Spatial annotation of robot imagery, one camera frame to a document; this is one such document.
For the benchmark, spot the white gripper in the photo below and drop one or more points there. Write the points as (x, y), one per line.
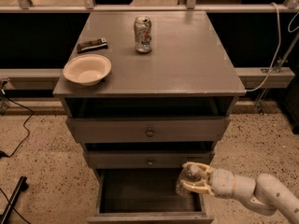
(222, 182)

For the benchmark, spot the clear plastic water bottle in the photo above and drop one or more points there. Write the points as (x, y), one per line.
(189, 173)

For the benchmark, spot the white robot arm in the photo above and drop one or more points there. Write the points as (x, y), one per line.
(264, 195)

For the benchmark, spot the grey middle drawer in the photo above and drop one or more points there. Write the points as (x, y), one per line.
(144, 159)

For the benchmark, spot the grey top drawer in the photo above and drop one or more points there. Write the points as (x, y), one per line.
(147, 130)

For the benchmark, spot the grey open bottom drawer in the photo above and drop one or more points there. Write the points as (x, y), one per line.
(145, 196)

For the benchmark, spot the grey wooden drawer cabinet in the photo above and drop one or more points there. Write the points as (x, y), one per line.
(187, 74)

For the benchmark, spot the white paper bowl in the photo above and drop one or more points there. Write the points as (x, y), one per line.
(87, 70)

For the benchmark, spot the silver soda can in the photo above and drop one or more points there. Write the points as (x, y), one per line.
(142, 29)

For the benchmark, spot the dark snack bar wrapper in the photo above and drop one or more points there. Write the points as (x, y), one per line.
(97, 44)

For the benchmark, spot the black metal stand leg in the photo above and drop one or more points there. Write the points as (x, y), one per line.
(12, 200)

